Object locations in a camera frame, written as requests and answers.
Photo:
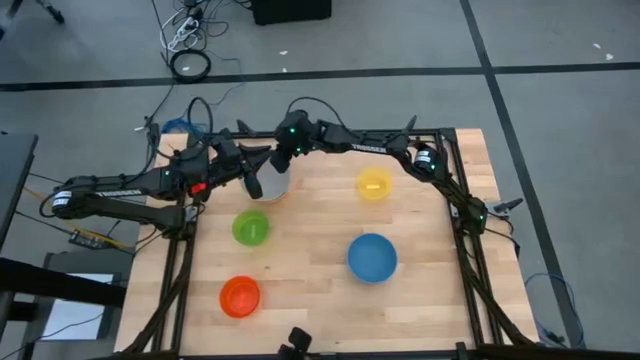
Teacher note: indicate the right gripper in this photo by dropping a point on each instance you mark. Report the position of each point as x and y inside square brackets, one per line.
[292, 132]

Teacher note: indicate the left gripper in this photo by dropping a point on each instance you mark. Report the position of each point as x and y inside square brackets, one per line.
[229, 156]

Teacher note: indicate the orange bowl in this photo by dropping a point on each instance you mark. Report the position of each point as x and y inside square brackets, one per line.
[240, 296]

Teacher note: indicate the blue bowl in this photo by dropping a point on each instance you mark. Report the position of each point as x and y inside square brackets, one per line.
[372, 258]

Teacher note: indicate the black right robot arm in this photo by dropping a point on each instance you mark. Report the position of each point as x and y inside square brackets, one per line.
[370, 147]

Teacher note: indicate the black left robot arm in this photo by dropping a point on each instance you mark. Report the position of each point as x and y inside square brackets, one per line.
[100, 193]

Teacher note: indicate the beige bowl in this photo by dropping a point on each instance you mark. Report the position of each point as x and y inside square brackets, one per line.
[276, 186]

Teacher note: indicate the green bowl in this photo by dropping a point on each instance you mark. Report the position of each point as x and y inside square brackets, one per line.
[251, 227]

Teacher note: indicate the yellow bowl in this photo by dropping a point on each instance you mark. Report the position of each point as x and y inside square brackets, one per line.
[374, 183]

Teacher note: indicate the black box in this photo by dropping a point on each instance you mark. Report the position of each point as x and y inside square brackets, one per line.
[290, 10]

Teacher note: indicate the black power strip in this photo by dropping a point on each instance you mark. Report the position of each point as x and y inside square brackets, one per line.
[87, 241]

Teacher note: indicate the grey flat panel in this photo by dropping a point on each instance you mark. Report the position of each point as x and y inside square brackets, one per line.
[75, 317]

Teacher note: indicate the black bar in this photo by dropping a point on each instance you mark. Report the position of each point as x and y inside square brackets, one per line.
[50, 282]

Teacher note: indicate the black desk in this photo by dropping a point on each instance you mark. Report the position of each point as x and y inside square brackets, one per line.
[12, 170]

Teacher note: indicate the black aluminium table frame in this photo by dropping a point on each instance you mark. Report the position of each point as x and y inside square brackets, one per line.
[425, 132]

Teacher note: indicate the black table-level camera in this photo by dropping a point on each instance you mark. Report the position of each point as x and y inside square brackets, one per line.
[298, 342]

